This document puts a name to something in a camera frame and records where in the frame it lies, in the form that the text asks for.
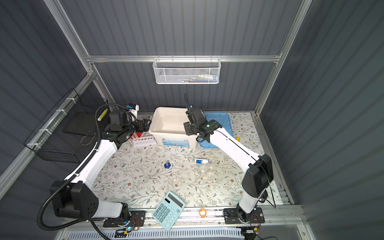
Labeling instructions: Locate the white test tube rack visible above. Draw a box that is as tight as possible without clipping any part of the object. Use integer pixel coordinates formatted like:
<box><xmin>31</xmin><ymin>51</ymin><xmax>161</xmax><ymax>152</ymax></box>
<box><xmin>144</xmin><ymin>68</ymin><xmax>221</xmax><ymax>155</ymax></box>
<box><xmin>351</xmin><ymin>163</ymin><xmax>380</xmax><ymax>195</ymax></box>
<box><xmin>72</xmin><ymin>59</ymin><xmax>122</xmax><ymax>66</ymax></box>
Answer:
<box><xmin>132</xmin><ymin>135</ymin><xmax>157</xmax><ymax>148</ymax></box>

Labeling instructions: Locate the blue plastic bin lid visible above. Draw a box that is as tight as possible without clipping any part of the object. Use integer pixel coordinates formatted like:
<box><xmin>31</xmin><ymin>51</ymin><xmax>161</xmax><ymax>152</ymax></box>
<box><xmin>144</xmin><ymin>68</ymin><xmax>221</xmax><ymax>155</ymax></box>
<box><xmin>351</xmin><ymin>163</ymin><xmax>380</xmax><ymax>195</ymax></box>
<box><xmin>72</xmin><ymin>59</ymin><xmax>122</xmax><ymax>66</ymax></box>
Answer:
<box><xmin>200</xmin><ymin>113</ymin><xmax>234</xmax><ymax>149</ymax></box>

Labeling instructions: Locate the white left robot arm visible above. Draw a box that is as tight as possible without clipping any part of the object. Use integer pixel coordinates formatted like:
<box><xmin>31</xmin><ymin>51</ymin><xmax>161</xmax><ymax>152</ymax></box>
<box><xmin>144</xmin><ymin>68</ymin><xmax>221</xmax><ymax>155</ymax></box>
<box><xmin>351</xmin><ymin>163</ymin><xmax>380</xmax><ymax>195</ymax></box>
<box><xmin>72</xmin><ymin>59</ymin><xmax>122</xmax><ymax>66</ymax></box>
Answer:
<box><xmin>37</xmin><ymin>104</ymin><xmax>146</xmax><ymax>231</ymax></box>

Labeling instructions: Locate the teal desk calculator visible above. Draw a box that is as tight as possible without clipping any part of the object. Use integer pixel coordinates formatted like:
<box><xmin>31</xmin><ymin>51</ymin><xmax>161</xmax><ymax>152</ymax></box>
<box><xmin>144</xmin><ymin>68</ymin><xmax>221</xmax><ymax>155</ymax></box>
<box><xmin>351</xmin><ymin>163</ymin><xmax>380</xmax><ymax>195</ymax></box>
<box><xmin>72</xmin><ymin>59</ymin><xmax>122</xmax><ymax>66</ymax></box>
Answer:
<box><xmin>152</xmin><ymin>192</ymin><xmax>186</xmax><ymax>231</ymax></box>

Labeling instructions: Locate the beige plastic storage bin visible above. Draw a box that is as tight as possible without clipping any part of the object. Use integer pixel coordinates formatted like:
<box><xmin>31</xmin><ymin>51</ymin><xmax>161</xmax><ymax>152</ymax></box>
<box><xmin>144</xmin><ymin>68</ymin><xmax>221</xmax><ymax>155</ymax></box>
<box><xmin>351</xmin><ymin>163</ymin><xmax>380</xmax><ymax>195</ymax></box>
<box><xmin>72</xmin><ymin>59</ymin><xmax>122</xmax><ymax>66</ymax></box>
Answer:
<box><xmin>149</xmin><ymin>107</ymin><xmax>198</xmax><ymax>149</ymax></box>

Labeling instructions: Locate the white blue labelled bottle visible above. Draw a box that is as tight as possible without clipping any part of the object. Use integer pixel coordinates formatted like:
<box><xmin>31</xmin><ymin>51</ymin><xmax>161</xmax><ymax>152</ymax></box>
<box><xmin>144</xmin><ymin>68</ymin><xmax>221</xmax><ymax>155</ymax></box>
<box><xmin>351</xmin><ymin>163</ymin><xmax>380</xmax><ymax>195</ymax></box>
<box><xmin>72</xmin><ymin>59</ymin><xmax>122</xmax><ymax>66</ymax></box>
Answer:
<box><xmin>195</xmin><ymin>158</ymin><xmax>209</xmax><ymax>165</ymax></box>

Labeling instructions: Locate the white wire mesh basket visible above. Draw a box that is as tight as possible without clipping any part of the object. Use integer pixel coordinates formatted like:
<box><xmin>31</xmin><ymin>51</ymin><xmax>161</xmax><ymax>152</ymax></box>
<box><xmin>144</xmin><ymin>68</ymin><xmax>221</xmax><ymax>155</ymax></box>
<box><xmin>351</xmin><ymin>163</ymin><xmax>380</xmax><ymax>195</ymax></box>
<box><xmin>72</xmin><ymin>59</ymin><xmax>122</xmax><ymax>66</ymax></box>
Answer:
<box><xmin>153</xmin><ymin>58</ymin><xmax>222</xmax><ymax>85</ymax></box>

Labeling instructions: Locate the small blue-based flask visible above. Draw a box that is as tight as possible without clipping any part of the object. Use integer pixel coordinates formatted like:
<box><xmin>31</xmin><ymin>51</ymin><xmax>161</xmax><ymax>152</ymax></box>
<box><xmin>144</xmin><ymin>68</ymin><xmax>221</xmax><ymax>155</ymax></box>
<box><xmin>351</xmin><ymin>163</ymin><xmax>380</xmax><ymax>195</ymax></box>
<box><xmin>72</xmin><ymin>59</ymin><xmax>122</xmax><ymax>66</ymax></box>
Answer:
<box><xmin>164</xmin><ymin>161</ymin><xmax>172</xmax><ymax>169</ymax></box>

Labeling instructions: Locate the black wire wall basket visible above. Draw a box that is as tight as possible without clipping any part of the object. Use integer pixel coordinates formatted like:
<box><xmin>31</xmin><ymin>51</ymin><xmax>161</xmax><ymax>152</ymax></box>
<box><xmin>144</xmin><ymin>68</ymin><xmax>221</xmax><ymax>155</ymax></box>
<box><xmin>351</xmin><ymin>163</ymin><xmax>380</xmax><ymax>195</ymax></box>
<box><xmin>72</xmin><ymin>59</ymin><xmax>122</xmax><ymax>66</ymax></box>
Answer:
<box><xmin>24</xmin><ymin>90</ymin><xmax>108</xmax><ymax>164</ymax></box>

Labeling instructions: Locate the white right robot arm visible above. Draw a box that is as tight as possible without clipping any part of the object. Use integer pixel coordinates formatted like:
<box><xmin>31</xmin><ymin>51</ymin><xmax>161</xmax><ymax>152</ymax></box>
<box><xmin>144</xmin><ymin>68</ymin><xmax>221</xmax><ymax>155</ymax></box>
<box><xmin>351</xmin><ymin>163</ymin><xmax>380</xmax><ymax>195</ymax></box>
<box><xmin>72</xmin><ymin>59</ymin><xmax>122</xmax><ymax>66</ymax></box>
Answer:
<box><xmin>184</xmin><ymin>104</ymin><xmax>274</xmax><ymax>223</ymax></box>

